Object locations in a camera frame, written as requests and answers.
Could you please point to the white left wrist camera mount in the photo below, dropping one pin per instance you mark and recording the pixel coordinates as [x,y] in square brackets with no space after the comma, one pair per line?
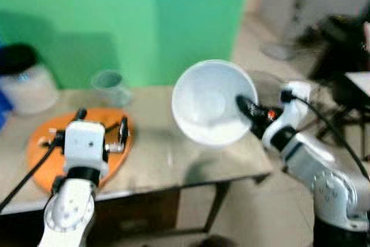
[84,146]

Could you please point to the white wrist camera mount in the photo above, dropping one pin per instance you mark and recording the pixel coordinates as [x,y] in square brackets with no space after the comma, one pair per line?
[295,108]
[84,146]

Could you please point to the orange oval plate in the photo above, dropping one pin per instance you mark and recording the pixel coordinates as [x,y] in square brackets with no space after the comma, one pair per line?
[49,154]

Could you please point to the white round bowl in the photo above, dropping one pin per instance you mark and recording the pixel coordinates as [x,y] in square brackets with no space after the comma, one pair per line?
[202,105]

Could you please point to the blue object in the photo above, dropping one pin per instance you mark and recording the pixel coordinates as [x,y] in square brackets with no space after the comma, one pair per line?
[3,111]

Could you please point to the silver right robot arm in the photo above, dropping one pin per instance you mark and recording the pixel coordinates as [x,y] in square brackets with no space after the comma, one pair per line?
[329,183]

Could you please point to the black chair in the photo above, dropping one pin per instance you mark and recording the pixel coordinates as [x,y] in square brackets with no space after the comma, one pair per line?
[338,44]

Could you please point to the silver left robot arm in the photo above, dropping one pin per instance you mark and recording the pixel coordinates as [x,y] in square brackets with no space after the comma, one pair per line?
[69,212]

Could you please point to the white bin with black lid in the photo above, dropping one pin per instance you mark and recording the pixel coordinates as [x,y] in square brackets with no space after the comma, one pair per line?
[29,91]

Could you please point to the beige table with dark frame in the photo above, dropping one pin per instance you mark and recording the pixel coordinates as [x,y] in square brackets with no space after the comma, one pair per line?
[167,160]

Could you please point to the green backdrop screen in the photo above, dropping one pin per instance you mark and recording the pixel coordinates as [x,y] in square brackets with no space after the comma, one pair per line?
[115,21]

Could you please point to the person's hand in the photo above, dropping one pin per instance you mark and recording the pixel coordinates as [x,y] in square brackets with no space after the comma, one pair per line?
[366,36]

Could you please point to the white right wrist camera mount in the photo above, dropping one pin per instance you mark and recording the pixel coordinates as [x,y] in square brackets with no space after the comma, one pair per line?
[295,108]

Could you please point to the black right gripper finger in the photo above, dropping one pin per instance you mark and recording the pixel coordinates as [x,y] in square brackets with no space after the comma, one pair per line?
[245,107]

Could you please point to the white side table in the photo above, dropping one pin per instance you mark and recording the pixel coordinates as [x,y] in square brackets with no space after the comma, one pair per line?
[359,80]

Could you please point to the grey green cup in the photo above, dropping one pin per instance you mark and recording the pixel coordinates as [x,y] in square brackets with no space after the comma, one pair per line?
[111,88]

